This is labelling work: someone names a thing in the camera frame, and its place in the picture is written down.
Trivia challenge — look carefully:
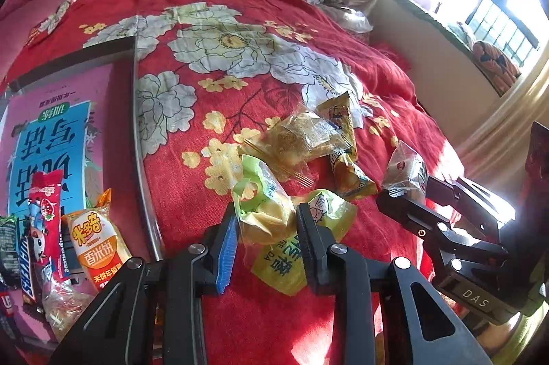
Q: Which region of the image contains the silver metal tray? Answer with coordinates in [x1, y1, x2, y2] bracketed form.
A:
[0, 36, 167, 357]

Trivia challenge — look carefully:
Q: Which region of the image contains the green yellow pastry packet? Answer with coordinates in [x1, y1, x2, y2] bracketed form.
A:
[232, 154, 297, 245]

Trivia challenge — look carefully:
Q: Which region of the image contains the pink Chinese workbook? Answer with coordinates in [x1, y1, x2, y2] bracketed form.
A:
[0, 62, 117, 345]

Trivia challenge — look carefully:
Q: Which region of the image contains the blue foil snack packet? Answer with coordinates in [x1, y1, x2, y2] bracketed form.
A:
[0, 281, 19, 341]

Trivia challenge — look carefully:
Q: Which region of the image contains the orange black patterned cushion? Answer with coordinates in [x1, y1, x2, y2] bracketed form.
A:
[472, 41, 521, 95]

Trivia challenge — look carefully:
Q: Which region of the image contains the red cartoon snack stick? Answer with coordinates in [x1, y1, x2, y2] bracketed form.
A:
[28, 170, 70, 292]

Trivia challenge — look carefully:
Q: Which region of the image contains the clear yellow cake packet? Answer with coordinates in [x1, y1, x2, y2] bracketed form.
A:
[240, 104, 351, 188]

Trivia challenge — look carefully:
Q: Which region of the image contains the yellow cartoon snack packet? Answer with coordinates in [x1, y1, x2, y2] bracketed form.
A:
[316, 92, 378, 201]

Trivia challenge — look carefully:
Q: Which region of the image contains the Snickers chocolate bar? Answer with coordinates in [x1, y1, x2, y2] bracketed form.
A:
[19, 226, 39, 306]

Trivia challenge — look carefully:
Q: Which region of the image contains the clear round pastry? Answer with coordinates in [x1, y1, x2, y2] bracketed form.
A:
[42, 279, 93, 343]

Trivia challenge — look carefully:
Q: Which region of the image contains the yellow green snack bag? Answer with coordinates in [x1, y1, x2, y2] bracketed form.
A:
[250, 187, 359, 297]

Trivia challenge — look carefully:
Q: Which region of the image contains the red floral bedspread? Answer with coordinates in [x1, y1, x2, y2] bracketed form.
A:
[1, 0, 464, 364]

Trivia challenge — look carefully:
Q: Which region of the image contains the orange rice cracker packet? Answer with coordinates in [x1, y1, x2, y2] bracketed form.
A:
[62, 188, 132, 292]

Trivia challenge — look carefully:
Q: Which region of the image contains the black green snack packet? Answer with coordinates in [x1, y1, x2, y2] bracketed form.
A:
[0, 215, 21, 289]

